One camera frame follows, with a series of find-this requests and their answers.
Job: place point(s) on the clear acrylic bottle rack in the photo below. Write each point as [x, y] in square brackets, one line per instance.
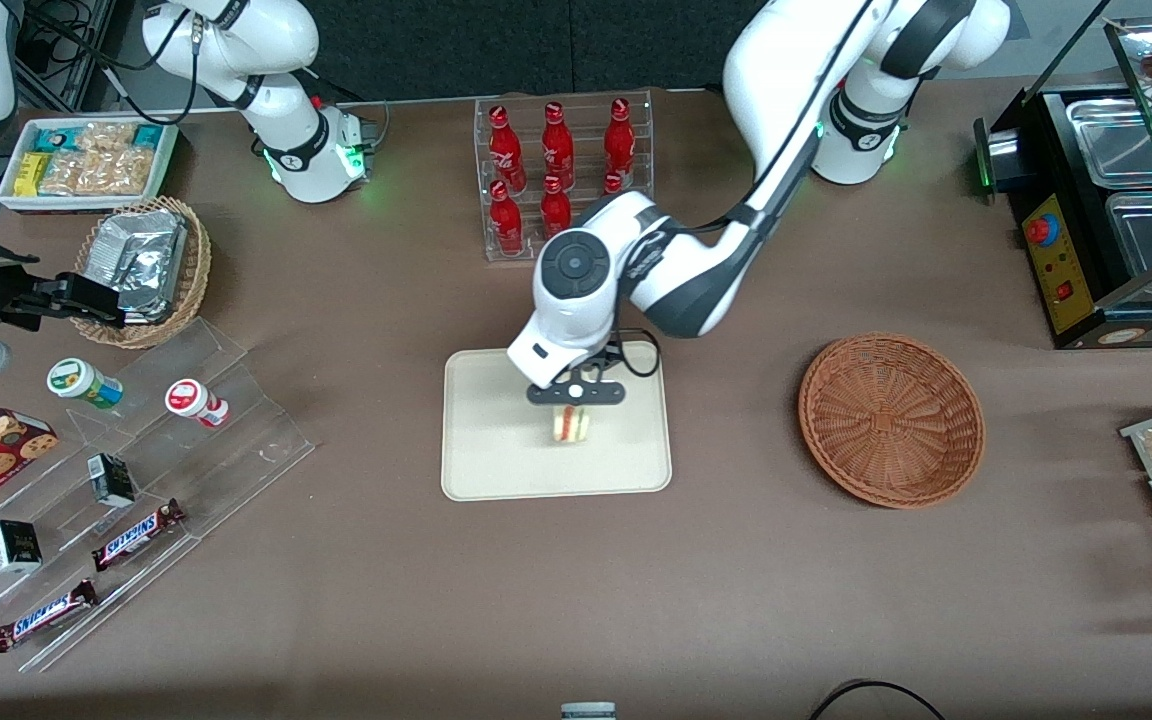
[496, 255]

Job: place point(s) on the black food warmer machine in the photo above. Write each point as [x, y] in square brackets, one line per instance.
[1061, 275]

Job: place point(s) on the brown wicker basket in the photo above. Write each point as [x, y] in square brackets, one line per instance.
[891, 420]

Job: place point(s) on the silver foil packet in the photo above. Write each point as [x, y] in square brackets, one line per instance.
[131, 245]
[151, 295]

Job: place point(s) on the triangular sandwich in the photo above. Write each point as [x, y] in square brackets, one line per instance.
[572, 428]

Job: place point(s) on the teal snack packet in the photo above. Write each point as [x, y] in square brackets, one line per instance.
[148, 135]
[54, 137]

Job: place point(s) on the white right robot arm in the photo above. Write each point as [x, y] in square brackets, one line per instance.
[276, 60]

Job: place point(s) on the cream plastic tray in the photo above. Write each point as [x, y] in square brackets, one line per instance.
[496, 450]

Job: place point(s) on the white snack tray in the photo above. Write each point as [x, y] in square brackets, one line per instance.
[11, 200]

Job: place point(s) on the clear bag of nuts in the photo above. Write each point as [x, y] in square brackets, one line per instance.
[106, 136]
[124, 170]
[66, 172]

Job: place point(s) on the black equipment rack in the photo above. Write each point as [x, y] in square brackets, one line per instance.
[66, 50]

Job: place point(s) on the yellow snack packet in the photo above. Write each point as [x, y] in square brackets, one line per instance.
[32, 175]

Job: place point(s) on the red lid yogurt cup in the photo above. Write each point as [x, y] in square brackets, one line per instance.
[191, 400]

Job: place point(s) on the clear acrylic stepped display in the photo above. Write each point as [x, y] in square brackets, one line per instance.
[236, 460]

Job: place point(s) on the green lid yogurt cup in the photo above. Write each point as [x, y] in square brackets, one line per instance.
[81, 383]

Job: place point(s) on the snickers chocolate bar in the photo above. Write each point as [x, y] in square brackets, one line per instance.
[136, 535]
[44, 615]

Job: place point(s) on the light wicker basket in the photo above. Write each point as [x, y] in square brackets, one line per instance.
[198, 265]

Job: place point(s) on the red cola bottle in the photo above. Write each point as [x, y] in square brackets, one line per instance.
[557, 145]
[505, 150]
[555, 205]
[613, 183]
[620, 140]
[506, 225]

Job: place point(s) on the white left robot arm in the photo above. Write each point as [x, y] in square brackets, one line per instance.
[786, 80]

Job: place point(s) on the small black carton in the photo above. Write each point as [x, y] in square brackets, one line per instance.
[112, 480]
[14, 546]

